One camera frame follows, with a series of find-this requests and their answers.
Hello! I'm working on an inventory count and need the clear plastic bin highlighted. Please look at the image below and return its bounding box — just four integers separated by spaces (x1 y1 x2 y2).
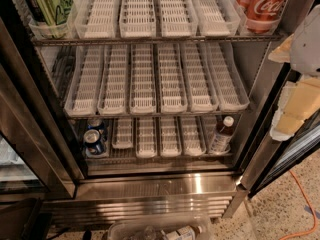
107 213 214 240

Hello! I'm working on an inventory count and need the top wire shelf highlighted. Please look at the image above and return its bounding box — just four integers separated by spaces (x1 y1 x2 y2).
31 34 284 47

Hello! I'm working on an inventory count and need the brown drink plastic bottle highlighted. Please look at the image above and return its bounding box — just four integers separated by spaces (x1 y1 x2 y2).
209 116 234 154

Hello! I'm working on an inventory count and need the left glass fridge door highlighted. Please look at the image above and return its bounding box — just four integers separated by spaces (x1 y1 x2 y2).
0 19 84 203

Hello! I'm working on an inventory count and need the red cola can front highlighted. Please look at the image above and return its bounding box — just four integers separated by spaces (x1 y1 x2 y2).
246 0 285 34

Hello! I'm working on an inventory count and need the blue soda can front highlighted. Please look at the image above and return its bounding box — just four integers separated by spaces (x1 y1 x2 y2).
83 129 105 156

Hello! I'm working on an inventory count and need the green soda can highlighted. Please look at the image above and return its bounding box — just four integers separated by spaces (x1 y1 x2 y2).
25 0 73 38

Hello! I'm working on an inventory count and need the bottle lying in bin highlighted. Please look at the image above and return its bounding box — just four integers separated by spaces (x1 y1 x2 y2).
131 225 203 240

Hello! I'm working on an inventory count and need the stainless fridge base grille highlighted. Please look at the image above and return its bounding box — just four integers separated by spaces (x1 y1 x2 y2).
42 173 248 228

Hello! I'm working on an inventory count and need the blue soda can rear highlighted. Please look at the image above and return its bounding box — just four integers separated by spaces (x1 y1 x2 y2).
87 119 107 140

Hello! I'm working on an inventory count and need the orange floor cable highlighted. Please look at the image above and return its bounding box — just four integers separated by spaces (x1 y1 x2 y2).
278 169 318 240

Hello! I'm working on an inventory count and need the bottom wire shelf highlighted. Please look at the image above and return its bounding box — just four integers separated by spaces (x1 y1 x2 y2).
86 117 232 170

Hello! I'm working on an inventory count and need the wire shelf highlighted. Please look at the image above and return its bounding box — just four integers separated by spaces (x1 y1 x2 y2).
86 117 232 170
66 109 251 120
31 34 284 47

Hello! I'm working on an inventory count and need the blue soda can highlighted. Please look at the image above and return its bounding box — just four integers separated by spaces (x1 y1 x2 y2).
87 119 107 140
83 129 105 156

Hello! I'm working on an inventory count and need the open fridge door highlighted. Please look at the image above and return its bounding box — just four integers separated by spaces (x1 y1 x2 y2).
239 3 320 198

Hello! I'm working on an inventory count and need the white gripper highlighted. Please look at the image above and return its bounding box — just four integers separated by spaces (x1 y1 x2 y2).
268 5 320 141

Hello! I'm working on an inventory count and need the middle wire shelf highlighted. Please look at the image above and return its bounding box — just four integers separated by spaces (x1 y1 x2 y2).
66 109 251 120

